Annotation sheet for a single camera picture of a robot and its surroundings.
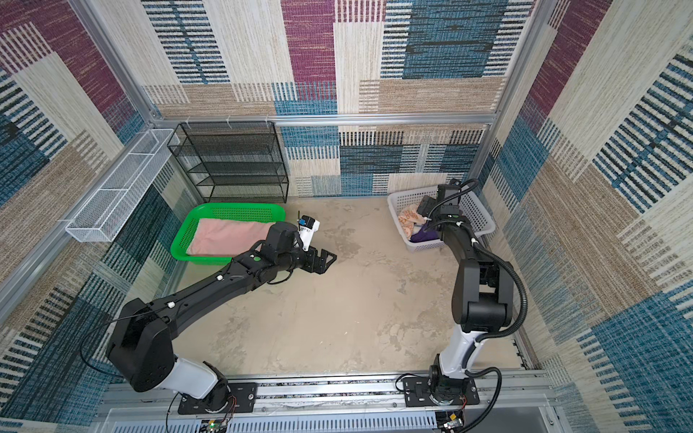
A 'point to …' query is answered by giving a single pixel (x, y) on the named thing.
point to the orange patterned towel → (408, 216)
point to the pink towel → (227, 238)
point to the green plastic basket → (240, 211)
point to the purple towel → (424, 234)
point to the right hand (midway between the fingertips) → (435, 208)
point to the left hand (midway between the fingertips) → (326, 249)
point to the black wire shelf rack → (233, 161)
